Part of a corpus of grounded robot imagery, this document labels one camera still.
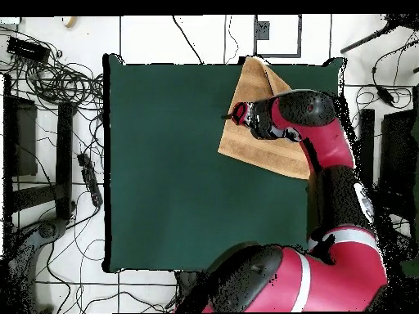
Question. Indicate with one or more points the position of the orange terry towel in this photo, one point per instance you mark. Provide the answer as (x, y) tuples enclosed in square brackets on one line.
[(258, 147)]

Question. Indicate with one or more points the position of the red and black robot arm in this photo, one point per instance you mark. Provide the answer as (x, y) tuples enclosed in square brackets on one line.
[(327, 137)]

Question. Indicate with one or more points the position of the dark green table cloth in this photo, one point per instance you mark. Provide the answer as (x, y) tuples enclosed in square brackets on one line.
[(157, 163)]

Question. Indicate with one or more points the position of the black tripod leg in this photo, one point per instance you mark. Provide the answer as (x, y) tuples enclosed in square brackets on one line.
[(366, 41)]

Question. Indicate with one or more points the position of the black power adapter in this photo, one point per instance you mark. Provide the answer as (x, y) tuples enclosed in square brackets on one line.
[(384, 95)]

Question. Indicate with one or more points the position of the black power strip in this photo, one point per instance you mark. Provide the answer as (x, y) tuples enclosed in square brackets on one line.
[(89, 176)]

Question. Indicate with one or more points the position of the small beige round object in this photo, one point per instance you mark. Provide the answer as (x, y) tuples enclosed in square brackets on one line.
[(70, 22)]

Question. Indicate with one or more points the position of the black electronics box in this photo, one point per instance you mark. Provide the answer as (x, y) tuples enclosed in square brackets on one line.
[(27, 49)]

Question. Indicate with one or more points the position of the grey chair base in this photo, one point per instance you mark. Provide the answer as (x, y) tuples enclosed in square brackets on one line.
[(49, 229)]

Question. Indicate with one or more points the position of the green object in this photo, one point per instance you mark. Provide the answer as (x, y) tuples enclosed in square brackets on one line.
[(410, 268)]

